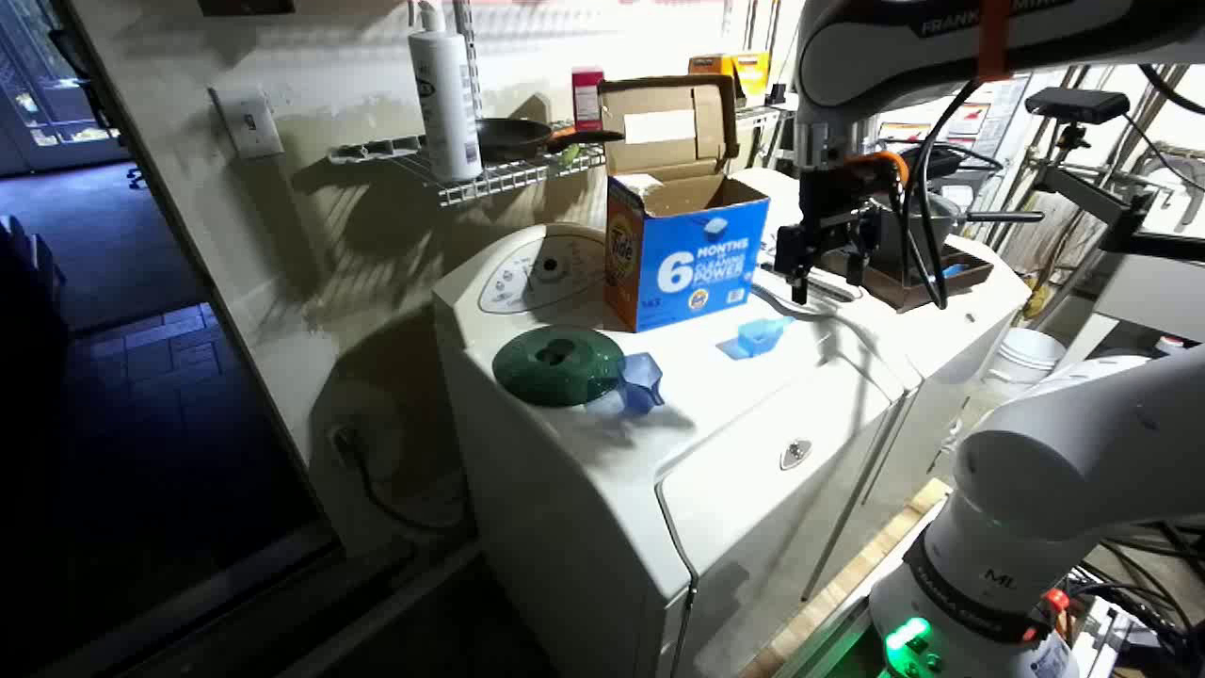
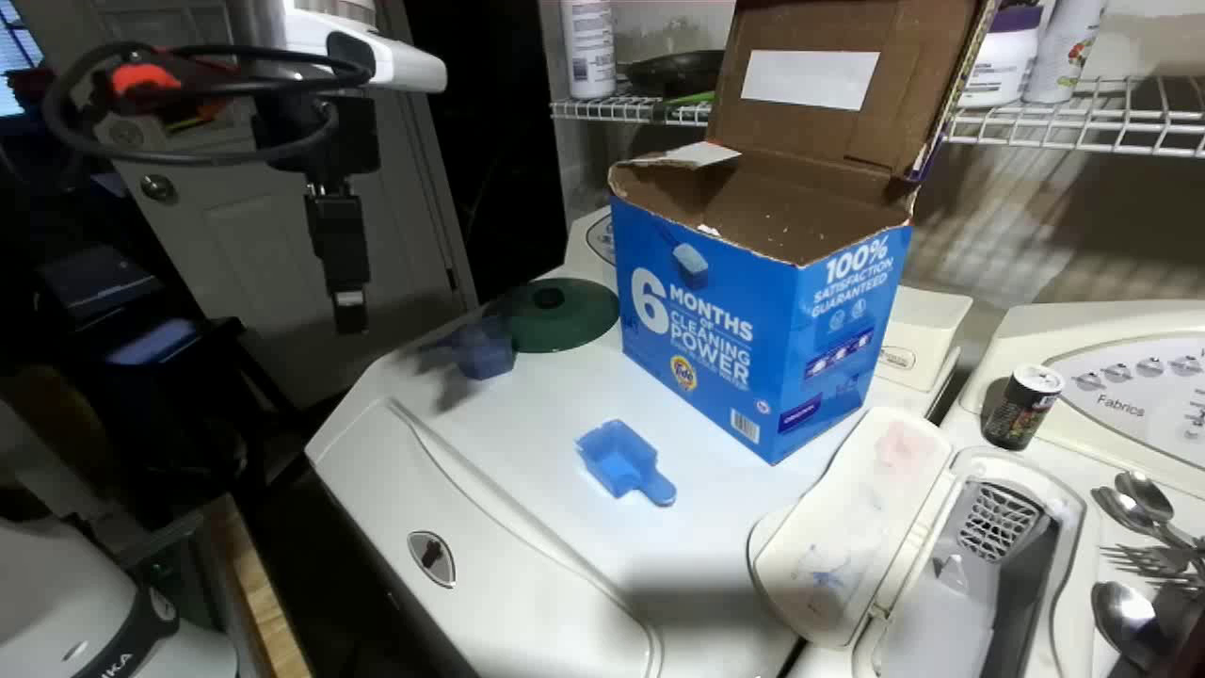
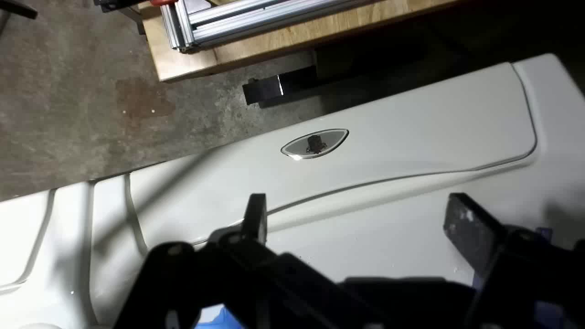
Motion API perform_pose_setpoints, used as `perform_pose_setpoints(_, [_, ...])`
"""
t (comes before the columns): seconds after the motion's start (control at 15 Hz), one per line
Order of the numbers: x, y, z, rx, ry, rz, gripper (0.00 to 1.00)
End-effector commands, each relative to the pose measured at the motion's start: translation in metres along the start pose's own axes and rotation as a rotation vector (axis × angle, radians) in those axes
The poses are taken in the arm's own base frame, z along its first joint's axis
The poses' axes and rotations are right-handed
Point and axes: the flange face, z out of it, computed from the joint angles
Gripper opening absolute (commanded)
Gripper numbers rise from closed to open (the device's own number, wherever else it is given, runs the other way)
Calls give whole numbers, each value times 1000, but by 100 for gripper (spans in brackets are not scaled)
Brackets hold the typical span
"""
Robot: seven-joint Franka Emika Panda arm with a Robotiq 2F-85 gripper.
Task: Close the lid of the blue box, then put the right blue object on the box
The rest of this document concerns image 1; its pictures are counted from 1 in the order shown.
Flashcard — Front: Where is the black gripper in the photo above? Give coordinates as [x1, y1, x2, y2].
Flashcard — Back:
[771, 161, 888, 308]

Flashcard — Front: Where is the small blue plastic block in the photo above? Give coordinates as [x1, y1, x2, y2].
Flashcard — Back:
[717, 316, 790, 367]

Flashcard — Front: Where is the blue cardboard detergent box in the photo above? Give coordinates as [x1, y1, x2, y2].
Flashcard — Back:
[600, 73, 776, 337]

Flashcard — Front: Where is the green round lid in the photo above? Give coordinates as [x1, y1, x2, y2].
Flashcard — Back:
[488, 325, 628, 412]

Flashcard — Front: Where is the pink cardboard box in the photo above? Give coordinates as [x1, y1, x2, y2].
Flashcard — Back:
[570, 68, 609, 134]

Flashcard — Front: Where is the white dryer machine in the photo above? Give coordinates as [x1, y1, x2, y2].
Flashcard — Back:
[750, 166, 1036, 531]

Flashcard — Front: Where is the white washing machine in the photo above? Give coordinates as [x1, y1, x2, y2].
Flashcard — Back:
[431, 222, 925, 678]

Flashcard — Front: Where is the yellow package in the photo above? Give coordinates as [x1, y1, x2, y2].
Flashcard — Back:
[686, 50, 776, 107]

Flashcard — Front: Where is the wooden robot platform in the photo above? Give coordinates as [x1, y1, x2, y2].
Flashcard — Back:
[737, 473, 958, 678]

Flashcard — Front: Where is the black frying pan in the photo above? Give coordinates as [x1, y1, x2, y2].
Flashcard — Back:
[476, 114, 628, 166]

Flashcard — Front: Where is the plain white bottle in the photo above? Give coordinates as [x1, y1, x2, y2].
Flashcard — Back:
[408, 0, 488, 187]

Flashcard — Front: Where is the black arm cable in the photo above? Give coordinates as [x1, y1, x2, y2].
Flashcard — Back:
[900, 75, 994, 311]

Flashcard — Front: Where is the blue measuring cup with handle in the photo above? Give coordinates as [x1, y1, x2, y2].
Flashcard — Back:
[614, 349, 668, 419]

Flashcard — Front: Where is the orange cable strap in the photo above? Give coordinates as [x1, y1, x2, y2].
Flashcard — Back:
[976, 0, 1016, 85]

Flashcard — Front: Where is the black camera tripod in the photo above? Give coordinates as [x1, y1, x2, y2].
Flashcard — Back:
[1022, 84, 1205, 269]

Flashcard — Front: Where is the white wire shelf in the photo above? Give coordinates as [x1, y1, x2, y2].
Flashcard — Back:
[327, 127, 609, 212]

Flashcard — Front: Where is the black power cord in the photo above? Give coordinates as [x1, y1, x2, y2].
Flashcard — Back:
[327, 419, 471, 541]

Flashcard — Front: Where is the white wall outlet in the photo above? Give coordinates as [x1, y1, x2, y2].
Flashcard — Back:
[207, 84, 285, 161]

